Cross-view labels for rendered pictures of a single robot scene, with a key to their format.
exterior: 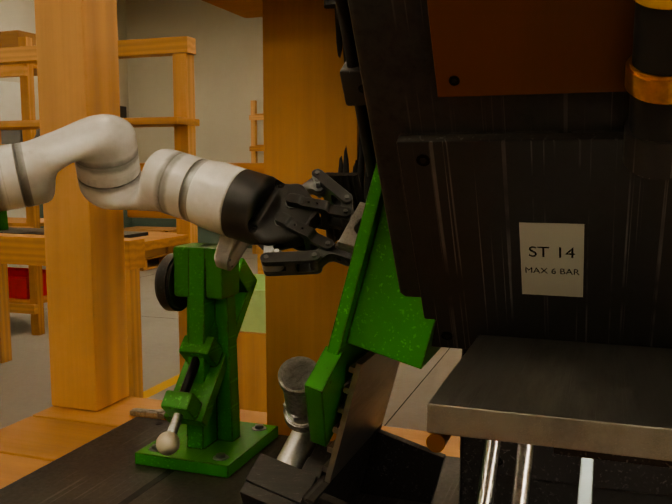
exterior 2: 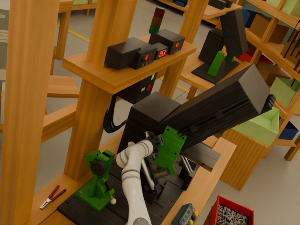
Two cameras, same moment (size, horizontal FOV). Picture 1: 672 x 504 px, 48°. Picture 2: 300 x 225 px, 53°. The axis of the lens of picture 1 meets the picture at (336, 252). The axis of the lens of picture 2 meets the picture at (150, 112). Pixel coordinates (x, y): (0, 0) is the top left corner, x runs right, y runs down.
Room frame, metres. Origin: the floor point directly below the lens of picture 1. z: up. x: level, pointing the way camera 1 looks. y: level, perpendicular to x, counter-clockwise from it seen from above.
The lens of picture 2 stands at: (0.85, 1.20, 2.05)
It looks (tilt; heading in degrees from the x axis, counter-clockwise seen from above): 30 degrees down; 270
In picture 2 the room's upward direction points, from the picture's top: 19 degrees clockwise
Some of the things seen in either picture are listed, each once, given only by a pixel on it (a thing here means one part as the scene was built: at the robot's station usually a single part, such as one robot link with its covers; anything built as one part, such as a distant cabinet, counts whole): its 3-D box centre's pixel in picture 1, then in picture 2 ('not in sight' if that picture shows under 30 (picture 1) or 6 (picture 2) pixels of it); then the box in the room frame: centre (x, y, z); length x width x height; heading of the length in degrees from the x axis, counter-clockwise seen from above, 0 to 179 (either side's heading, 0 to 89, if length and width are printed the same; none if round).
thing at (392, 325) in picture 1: (403, 276); (171, 146); (0.68, -0.06, 1.17); 0.13 x 0.12 x 0.20; 71
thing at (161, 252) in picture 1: (139, 246); not in sight; (9.86, 2.56, 0.22); 1.20 x 0.81 x 0.44; 164
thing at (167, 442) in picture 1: (173, 427); (111, 197); (0.88, 0.19, 0.96); 0.06 x 0.03 x 0.06; 161
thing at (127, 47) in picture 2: not in sight; (123, 54); (1.02, 0.05, 1.59); 0.15 x 0.07 x 0.07; 71
